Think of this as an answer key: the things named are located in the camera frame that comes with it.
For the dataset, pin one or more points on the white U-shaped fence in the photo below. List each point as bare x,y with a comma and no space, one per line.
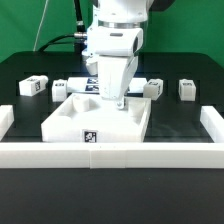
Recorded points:
118,155

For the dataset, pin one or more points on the white fiducial tag sheet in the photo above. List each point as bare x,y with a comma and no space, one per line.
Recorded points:
90,85

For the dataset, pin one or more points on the white square tabletop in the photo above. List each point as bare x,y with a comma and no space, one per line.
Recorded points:
86,118

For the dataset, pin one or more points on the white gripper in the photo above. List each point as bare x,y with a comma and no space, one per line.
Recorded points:
114,77

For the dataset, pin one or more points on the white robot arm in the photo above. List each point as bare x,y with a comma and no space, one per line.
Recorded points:
114,40

